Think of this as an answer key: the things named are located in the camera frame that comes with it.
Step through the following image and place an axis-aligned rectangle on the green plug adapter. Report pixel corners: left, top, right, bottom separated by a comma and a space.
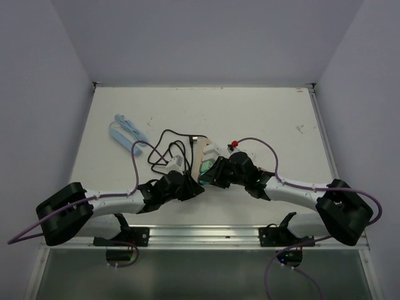
200, 161, 214, 174

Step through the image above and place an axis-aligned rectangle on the black power cable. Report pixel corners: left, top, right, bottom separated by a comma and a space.
146, 127, 209, 174

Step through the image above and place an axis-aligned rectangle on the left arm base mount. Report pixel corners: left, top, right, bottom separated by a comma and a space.
93, 227, 150, 247

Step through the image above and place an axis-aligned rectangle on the white charger near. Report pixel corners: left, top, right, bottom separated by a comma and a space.
202, 151, 219, 162

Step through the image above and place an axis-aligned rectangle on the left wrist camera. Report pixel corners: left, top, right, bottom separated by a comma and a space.
166, 155, 183, 173

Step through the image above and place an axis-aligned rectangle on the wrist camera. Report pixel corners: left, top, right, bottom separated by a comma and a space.
166, 155, 183, 173
227, 141, 238, 154

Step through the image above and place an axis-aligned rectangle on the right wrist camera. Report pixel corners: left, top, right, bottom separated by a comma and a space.
227, 141, 238, 154

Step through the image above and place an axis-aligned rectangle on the light blue power strip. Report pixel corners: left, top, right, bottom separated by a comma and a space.
109, 127, 143, 156

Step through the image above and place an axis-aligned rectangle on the aluminium table edge rail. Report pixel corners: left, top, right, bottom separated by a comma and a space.
25, 226, 377, 299

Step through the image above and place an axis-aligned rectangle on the beige power strip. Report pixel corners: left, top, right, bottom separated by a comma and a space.
191, 137, 213, 184

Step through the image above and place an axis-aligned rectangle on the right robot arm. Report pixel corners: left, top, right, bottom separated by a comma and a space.
199, 152, 373, 246

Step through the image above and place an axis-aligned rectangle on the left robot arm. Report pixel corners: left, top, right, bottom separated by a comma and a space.
36, 171, 204, 246

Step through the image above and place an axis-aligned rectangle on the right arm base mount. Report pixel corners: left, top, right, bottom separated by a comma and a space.
258, 224, 315, 247

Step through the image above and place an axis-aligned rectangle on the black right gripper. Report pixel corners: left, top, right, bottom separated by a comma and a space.
200, 156, 248, 189

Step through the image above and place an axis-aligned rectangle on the pink USB charger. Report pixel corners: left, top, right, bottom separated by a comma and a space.
258, 167, 274, 174

